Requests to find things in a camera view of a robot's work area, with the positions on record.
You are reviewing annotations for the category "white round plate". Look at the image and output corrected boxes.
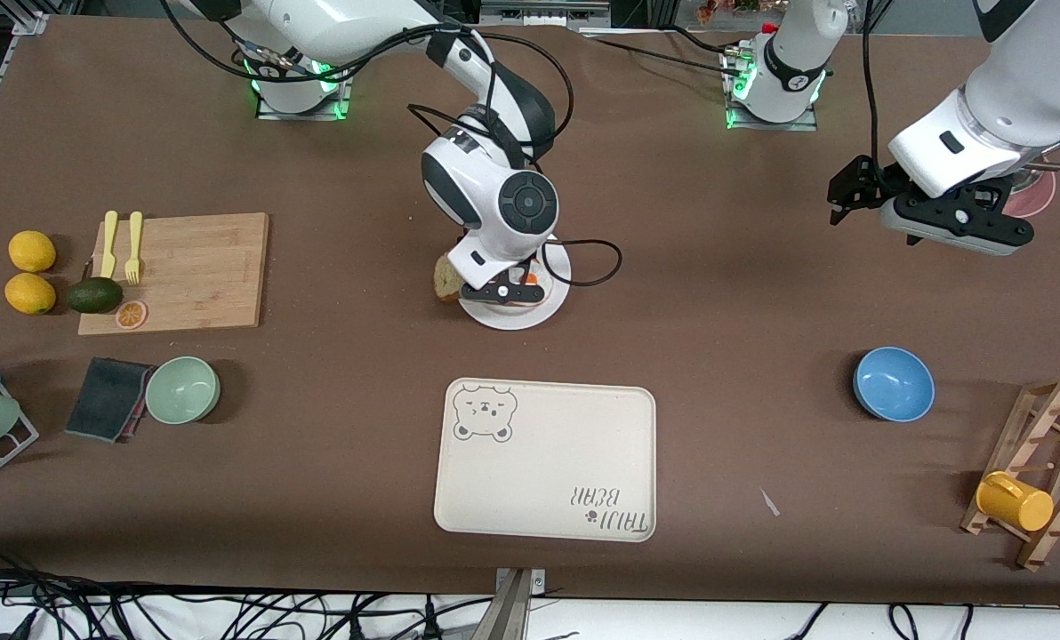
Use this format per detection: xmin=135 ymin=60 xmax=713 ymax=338
xmin=457 ymin=233 xmax=573 ymax=332

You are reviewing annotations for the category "brown bread slice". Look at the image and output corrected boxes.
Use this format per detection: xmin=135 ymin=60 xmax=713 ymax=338
xmin=432 ymin=253 xmax=465 ymax=305

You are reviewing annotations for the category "pink bowl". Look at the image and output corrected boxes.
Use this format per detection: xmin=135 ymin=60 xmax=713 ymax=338
xmin=1003 ymin=169 xmax=1057 ymax=219

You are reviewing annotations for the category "blue bowl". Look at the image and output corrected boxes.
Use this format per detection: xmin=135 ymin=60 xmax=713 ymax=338
xmin=853 ymin=347 xmax=936 ymax=423

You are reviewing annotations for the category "cream bear print tray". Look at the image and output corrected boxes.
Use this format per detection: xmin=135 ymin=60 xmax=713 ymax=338
xmin=433 ymin=378 xmax=657 ymax=543

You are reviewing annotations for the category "grey equipment box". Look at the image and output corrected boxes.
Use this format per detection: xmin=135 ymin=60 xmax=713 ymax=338
xmin=479 ymin=0 xmax=611 ymax=26

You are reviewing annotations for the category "wooden mug rack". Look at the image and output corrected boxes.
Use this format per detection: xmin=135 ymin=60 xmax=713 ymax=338
xmin=960 ymin=376 xmax=1060 ymax=572

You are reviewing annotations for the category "wooden cutting board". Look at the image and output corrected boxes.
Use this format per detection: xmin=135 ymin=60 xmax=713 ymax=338
xmin=77 ymin=212 xmax=270 ymax=336

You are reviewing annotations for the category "yellow mug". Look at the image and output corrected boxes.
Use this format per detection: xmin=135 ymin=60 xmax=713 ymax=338
xmin=976 ymin=471 xmax=1055 ymax=532

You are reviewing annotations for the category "pale green bowl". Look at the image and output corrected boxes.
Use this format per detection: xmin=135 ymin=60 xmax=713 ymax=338
xmin=145 ymin=356 xmax=221 ymax=425

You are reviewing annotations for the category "yellow plastic fork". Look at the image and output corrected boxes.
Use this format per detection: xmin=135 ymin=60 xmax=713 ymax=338
xmin=125 ymin=211 xmax=144 ymax=286

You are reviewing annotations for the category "dark green avocado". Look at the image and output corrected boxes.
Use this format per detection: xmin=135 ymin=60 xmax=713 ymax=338
xmin=67 ymin=276 xmax=124 ymax=315

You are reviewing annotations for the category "dark grey sponge cloth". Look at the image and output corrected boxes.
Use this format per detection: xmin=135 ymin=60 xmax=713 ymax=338
xmin=65 ymin=357 xmax=156 ymax=444

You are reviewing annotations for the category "yellow lemon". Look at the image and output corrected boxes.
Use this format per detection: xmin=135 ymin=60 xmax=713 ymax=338
xmin=4 ymin=273 xmax=57 ymax=316
xmin=8 ymin=230 xmax=57 ymax=273

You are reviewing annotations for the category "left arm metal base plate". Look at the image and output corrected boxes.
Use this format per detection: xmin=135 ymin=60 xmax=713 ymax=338
xmin=724 ymin=49 xmax=820 ymax=132

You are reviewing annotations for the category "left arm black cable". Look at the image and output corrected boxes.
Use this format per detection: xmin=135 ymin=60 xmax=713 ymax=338
xmin=863 ymin=0 xmax=883 ymax=170

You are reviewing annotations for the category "black cable on table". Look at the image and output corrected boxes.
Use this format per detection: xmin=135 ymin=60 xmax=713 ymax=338
xmin=583 ymin=34 xmax=744 ymax=76

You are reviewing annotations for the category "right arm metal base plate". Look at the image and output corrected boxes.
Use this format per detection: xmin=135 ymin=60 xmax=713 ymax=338
xmin=256 ymin=62 xmax=353 ymax=121

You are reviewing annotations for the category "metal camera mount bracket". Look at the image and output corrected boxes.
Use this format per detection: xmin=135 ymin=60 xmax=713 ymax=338
xmin=475 ymin=567 xmax=547 ymax=640

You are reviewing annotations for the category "white wire rack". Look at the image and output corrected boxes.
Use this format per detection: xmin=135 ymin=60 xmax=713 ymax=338
xmin=0 ymin=349 xmax=40 ymax=491

